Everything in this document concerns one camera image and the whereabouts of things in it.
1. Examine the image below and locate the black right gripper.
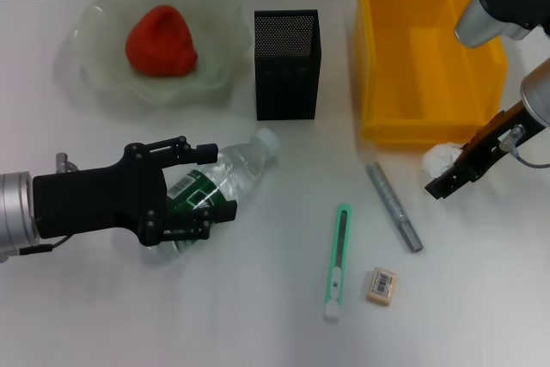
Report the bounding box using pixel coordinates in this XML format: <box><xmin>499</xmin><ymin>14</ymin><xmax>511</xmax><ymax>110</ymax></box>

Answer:
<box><xmin>424</xmin><ymin>100</ymin><xmax>543</xmax><ymax>201</ymax></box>

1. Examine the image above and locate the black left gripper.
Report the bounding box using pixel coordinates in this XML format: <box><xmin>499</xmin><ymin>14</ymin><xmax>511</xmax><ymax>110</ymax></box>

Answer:
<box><xmin>32</xmin><ymin>136</ymin><xmax>239</xmax><ymax>248</ymax></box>

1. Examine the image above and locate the white paper ball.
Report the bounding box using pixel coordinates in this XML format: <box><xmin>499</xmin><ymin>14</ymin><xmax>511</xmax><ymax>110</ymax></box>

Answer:
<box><xmin>420</xmin><ymin>141</ymin><xmax>468</xmax><ymax>180</ymax></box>

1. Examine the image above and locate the clear water bottle green label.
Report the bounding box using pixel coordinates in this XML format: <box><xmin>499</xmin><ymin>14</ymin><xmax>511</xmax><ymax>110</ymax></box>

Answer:
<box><xmin>145</xmin><ymin>128</ymin><xmax>281</xmax><ymax>263</ymax></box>

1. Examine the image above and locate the red-orange fruit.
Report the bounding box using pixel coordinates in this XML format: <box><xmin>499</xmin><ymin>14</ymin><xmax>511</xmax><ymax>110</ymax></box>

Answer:
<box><xmin>125</xmin><ymin>4</ymin><xmax>199</xmax><ymax>79</ymax></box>

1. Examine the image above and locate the green utility knife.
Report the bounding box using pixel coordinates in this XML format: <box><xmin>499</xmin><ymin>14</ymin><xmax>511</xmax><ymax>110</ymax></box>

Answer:
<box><xmin>321</xmin><ymin>202</ymin><xmax>354</xmax><ymax>321</ymax></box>

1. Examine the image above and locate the grey metal pen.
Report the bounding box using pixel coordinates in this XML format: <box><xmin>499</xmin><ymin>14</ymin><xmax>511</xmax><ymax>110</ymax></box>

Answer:
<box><xmin>364</xmin><ymin>162</ymin><xmax>425</xmax><ymax>254</ymax></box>

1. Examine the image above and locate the beige eraser with barcode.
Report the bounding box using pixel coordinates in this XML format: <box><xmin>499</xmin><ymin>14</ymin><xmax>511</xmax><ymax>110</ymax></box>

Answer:
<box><xmin>365</xmin><ymin>266</ymin><xmax>399</xmax><ymax>308</ymax></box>

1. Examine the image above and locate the black mesh pen holder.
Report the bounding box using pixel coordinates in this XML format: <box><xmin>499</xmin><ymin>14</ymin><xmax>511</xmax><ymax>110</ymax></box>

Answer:
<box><xmin>253</xmin><ymin>9</ymin><xmax>323</xmax><ymax>122</ymax></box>

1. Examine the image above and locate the pale green glass fruit plate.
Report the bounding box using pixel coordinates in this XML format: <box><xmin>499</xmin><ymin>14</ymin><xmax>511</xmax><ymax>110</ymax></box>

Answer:
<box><xmin>70</xmin><ymin>0</ymin><xmax>254</xmax><ymax>111</ymax></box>

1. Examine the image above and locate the yellow plastic bin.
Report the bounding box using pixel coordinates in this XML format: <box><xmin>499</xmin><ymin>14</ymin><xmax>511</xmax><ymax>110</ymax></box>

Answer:
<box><xmin>354</xmin><ymin>0</ymin><xmax>510</xmax><ymax>151</ymax></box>

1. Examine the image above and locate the right gripper connector cable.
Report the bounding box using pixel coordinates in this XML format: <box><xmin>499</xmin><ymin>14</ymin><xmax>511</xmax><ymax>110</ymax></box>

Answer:
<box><xmin>498</xmin><ymin>124</ymin><xmax>550</xmax><ymax>171</ymax></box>

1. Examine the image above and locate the gripper connector cable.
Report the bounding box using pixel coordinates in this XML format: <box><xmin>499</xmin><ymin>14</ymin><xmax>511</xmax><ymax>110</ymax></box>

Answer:
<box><xmin>498</xmin><ymin>124</ymin><xmax>550</xmax><ymax>171</ymax></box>
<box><xmin>19</xmin><ymin>150</ymin><xmax>79</xmax><ymax>257</ymax></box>

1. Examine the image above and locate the left gripper connector cable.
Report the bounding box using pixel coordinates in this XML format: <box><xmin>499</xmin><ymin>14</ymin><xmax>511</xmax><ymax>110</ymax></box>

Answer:
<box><xmin>19</xmin><ymin>150</ymin><xmax>79</xmax><ymax>257</ymax></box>

